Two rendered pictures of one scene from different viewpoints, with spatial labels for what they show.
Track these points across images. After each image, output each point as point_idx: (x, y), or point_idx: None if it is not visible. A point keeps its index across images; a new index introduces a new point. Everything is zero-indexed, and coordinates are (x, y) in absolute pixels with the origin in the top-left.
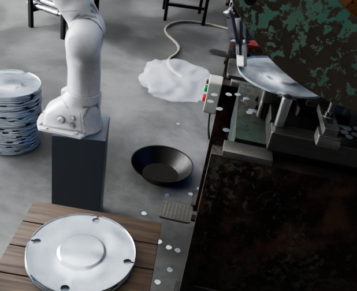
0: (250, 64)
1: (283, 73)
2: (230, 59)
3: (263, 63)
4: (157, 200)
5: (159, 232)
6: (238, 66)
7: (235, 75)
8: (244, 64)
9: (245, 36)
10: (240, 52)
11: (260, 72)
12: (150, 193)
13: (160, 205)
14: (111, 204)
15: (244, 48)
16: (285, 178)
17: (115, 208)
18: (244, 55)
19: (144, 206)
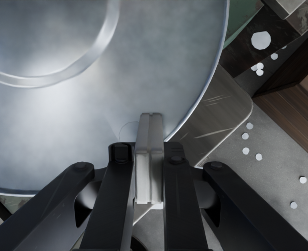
0: (82, 142)
1: (25, 4)
2: (136, 216)
3: (21, 127)
4: (149, 220)
5: None
6: (176, 129)
7: (233, 81)
8: (155, 114)
9: (131, 178)
10: (175, 147)
11: (104, 63)
12: (149, 236)
13: (152, 209)
14: (207, 242)
15: (159, 141)
16: None
17: (208, 233)
18: (154, 129)
19: None
